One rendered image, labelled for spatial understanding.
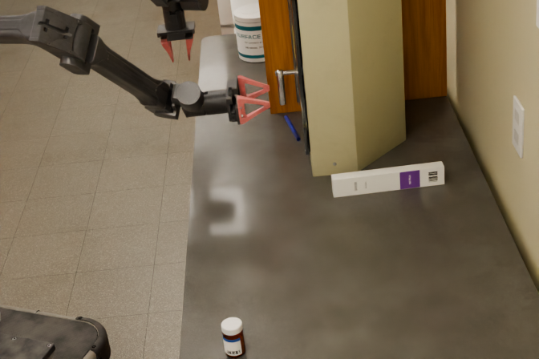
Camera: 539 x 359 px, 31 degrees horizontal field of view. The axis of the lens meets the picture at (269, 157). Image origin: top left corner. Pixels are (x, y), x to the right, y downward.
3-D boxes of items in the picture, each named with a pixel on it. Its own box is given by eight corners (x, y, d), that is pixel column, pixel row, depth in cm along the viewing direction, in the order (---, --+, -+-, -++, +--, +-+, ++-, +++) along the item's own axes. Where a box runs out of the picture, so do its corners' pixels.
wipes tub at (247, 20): (278, 44, 313) (274, 0, 306) (281, 60, 302) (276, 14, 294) (238, 49, 313) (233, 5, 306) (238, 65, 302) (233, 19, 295)
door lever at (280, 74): (301, 104, 232) (300, 100, 234) (297, 68, 227) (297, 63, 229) (278, 106, 232) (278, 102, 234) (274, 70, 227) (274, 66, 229)
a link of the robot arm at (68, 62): (63, 13, 199) (51, 62, 197) (86, 13, 197) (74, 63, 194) (164, 82, 237) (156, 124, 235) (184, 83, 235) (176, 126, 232)
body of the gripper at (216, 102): (234, 78, 234) (204, 82, 234) (233, 96, 225) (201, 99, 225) (237, 102, 237) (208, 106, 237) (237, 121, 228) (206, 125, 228)
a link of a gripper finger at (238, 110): (268, 82, 229) (228, 87, 230) (268, 95, 223) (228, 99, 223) (271, 108, 232) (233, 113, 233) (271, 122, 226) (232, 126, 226)
